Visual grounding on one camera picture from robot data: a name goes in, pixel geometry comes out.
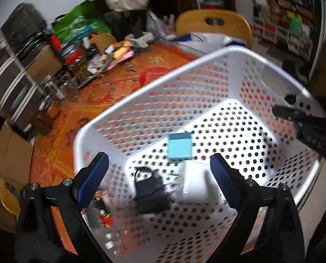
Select black power adapter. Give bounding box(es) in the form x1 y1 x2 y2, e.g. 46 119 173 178
133 167 172 214

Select teal rectangular box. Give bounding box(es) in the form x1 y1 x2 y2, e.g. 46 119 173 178
167 133 193 162

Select white blue cloth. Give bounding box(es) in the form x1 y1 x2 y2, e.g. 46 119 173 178
172 33 247 58

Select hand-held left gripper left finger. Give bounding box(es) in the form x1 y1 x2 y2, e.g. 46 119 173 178
15 151 114 263

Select cardboard box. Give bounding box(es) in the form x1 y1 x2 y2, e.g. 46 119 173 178
0 121 34 191

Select green plastic bag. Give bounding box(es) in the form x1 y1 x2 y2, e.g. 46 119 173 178
52 0 111 43

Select white rectangular box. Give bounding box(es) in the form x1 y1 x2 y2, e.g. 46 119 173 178
178 161 221 204

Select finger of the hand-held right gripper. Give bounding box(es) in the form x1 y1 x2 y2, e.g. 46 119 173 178
272 105 303 121

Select small red black toy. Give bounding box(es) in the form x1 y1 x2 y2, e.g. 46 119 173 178
93 189 114 228

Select white perforated plastic basket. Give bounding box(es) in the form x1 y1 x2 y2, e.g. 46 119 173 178
73 46 326 263

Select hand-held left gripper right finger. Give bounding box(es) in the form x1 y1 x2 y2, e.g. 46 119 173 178
207 153 309 263

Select metal tray of small items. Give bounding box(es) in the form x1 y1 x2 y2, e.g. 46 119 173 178
70 40 142 88

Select wooden chair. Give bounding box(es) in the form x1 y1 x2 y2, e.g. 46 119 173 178
175 9 253 50

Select glass jar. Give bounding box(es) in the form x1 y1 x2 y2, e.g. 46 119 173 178
63 48 93 83

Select orange patterned tablecloth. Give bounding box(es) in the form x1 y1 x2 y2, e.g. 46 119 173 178
30 37 207 255

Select shelf of colourful packets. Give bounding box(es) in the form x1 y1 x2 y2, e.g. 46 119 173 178
251 0 317 61

